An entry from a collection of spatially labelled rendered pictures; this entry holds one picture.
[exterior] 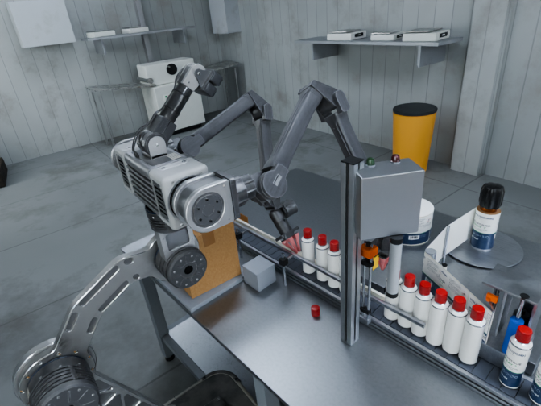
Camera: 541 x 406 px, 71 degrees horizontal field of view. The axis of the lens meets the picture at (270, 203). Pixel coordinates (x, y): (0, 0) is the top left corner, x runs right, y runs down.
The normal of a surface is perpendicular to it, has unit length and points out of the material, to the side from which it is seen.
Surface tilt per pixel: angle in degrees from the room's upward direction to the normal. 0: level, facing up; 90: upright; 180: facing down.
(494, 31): 90
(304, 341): 0
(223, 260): 90
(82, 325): 90
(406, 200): 90
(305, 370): 0
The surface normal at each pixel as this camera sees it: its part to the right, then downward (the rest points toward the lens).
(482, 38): -0.79, 0.35
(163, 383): -0.09, -0.88
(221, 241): 0.60, 0.32
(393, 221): 0.13, 0.45
